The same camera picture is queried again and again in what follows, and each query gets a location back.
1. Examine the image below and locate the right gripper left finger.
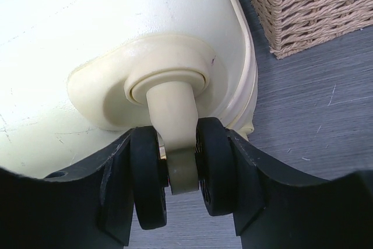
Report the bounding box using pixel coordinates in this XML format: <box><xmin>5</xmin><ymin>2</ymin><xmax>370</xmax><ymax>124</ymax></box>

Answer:
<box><xmin>1</xmin><ymin>130</ymin><xmax>133</xmax><ymax>248</ymax></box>

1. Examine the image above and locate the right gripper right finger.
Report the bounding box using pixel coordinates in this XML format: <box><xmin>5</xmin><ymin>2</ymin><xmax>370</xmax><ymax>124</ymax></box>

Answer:
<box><xmin>227</xmin><ymin>130</ymin><xmax>372</xmax><ymax>248</ymax></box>

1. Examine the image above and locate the yellow hard-shell suitcase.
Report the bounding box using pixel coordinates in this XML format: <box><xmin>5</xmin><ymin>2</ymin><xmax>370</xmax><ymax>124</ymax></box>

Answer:
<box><xmin>1</xmin><ymin>0</ymin><xmax>258</xmax><ymax>231</ymax></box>

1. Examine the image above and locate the wicker basket with liner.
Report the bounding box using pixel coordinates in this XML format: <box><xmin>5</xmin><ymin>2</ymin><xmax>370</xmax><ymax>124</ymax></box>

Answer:
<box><xmin>251</xmin><ymin>0</ymin><xmax>372</xmax><ymax>59</ymax></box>

